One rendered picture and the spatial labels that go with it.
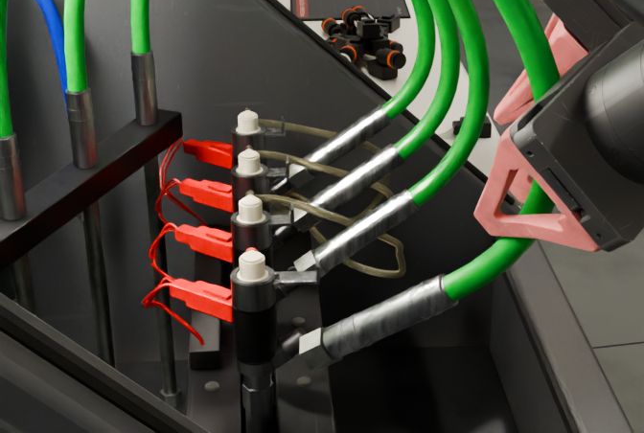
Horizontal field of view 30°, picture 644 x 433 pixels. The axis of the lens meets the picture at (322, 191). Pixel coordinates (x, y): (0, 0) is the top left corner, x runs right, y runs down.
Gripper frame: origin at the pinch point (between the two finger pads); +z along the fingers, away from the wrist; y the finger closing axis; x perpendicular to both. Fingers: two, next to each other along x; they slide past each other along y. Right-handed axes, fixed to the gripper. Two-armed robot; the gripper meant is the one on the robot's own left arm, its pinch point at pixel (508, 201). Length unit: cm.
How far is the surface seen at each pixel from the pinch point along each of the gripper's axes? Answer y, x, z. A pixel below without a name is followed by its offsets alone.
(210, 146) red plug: -15.0, -14.1, 38.8
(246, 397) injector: 4.1, 1.3, 26.5
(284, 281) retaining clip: 0.5, -3.2, 19.5
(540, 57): -0.7, -4.7, -6.9
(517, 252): 1.6, 2.1, 0.2
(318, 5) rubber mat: -72, -23, 79
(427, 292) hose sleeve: 3.7, 1.1, 5.0
